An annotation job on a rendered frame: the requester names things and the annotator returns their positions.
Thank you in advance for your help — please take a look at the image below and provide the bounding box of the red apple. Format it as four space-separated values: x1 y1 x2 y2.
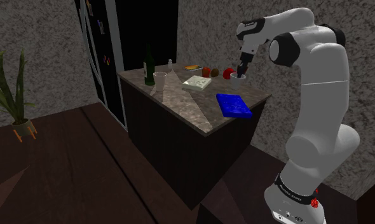
222 67 236 80

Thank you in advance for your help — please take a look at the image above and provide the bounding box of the blue flat box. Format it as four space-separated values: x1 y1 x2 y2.
215 93 254 120

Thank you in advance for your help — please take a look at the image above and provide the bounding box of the orange and yellow book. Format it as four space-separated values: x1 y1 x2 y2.
183 64 203 73

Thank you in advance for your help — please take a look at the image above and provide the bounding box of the white flat box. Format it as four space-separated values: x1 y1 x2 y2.
182 75 212 92

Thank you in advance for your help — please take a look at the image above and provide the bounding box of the tall white cup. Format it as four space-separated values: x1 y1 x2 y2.
153 71 168 92

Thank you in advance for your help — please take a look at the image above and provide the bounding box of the dark green wine bottle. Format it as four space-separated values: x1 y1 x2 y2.
143 44 156 87

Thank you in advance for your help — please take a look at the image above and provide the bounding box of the black refrigerator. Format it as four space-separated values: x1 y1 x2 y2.
74 0 179 130

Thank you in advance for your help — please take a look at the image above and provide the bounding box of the dark kitchen island cabinet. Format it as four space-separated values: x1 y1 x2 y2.
117 62 273 211

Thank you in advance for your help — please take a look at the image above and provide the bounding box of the green potted plant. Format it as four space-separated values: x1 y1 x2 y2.
0 48 38 144

